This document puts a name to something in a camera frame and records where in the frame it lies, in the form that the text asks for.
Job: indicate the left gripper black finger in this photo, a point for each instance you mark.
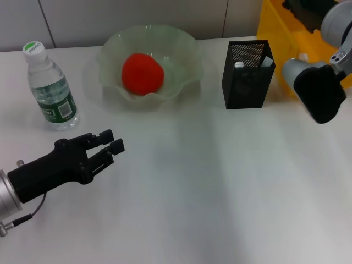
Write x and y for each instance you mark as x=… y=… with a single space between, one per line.
x=118 y=147
x=105 y=137

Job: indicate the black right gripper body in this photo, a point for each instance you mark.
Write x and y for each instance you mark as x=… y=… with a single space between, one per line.
x=308 y=13

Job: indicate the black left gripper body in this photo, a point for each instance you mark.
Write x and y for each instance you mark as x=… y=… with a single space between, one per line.
x=49 y=176

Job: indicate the grey pen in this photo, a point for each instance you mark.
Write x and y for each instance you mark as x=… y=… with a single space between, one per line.
x=267 y=61

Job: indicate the clear water bottle green label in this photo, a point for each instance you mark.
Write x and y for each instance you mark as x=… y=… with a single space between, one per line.
x=57 y=93

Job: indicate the orange-red round fruit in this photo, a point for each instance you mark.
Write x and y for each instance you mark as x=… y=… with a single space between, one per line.
x=143 y=74

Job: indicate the green pen white tip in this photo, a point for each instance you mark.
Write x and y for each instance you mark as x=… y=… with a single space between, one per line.
x=238 y=64

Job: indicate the black mesh pen holder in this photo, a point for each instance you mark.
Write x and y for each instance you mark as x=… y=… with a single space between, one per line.
x=242 y=90

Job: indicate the pale green glass fruit bowl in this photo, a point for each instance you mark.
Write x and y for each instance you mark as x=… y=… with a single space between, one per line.
x=178 y=55

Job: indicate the yellow plastic bin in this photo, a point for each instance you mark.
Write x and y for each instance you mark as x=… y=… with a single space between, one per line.
x=275 y=35

